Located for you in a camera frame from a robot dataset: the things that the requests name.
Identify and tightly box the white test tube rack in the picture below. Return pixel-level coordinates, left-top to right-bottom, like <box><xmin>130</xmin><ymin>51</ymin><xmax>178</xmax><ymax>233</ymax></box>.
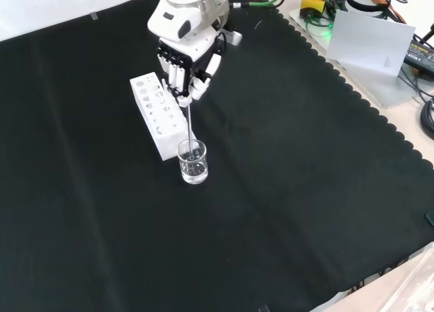
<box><xmin>129</xmin><ymin>71</ymin><xmax>191</xmax><ymax>162</ymax></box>

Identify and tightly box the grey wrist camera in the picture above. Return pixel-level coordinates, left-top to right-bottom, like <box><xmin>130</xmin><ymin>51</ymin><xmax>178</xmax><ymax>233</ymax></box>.
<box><xmin>222</xmin><ymin>29</ymin><xmax>243</xmax><ymax>47</ymax></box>

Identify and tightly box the clear glass beaker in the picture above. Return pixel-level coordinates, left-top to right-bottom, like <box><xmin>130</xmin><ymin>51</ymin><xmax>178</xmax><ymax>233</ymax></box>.
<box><xmin>176</xmin><ymin>138</ymin><xmax>209</xmax><ymax>186</ymax></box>

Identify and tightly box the thick black cable bundle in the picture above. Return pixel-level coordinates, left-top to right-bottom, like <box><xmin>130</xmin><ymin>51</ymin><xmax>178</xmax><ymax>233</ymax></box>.
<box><xmin>419</xmin><ymin>98</ymin><xmax>434</xmax><ymax>140</ymax></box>

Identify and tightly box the black bench cloth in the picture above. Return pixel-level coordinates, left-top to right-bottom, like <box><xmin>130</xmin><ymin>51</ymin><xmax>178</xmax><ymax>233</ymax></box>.
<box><xmin>0</xmin><ymin>0</ymin><xmax>434</xmax><ymax>312</ymax></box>

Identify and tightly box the yellow stop button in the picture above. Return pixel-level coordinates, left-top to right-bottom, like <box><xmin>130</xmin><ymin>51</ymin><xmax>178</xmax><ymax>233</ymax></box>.
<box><xmin>300</xmin><ymin>0</ymin><xmax>328</xmax><ymax>15</ymax></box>

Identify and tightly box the black power adapter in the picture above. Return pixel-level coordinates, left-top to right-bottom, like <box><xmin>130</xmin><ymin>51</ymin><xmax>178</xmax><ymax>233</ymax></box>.
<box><xmin>403</xmin><ymin>41</ymin><xmax>434</xmax><ymax>71</ymax></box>

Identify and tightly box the clear plastic sheet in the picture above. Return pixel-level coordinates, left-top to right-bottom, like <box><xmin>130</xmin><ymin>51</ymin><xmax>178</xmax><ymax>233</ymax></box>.
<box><xmin>320</xmin><ymin>246</ymin><xmax>434</xmax><ymax>312</ymax></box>

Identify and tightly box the clear glass rod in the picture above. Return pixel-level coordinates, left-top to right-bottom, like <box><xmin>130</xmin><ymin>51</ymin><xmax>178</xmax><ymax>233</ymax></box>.
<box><xmin>184</xmin><ymin>101</ymin><xmax>197</xmax><ymax>161</ymax></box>

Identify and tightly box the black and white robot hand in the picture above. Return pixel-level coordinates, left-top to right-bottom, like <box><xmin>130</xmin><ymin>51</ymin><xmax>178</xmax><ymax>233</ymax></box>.
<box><xmin>155</xmin><ymin>28</ymin><xmax>227</xmax><ymax>106</ymax></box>

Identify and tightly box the orange cable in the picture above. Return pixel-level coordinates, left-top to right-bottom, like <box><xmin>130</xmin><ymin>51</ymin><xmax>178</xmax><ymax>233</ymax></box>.
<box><xmin>365</xmin><ymin>0</ymin><xmax>408</xmax><ymax>25</ymax></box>

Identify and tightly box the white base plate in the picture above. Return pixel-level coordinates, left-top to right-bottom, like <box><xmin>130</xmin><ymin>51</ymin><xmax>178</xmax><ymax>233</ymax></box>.
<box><xmin>288</xmin><ymin>1</ymin><xmax>427</xmax><ymax>110</ymax></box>

